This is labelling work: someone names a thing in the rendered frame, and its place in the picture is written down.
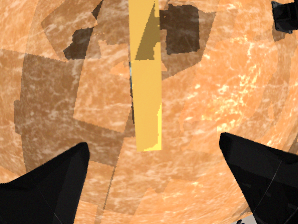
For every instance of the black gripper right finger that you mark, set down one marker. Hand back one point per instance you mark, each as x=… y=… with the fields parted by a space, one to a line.
x=267 y=177

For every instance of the yellow bar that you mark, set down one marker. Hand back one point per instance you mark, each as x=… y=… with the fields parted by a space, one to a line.
x=145 y=57

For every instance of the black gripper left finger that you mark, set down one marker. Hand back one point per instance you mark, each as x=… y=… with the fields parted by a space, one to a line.
x=50 y=193

